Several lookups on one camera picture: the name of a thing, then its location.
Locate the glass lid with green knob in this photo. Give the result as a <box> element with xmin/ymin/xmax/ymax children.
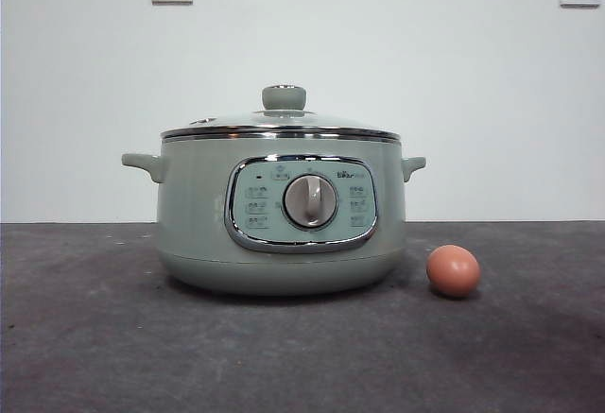
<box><xmin>159</xmin><ymin>83</ymin><xmax>402</xmax><ymax>143</ymax></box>

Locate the brown egg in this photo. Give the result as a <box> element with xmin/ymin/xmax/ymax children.
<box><xmin>425</xmin><ymin>244</ymin><xmax>482</xmax><ymax>299</ymax></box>

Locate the sage green electric cooking pot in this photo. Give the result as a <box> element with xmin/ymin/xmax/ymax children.
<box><xmin>120</xmin><ymin>136</ymin><xmax>427</xmax><ymax>297</ymax></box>

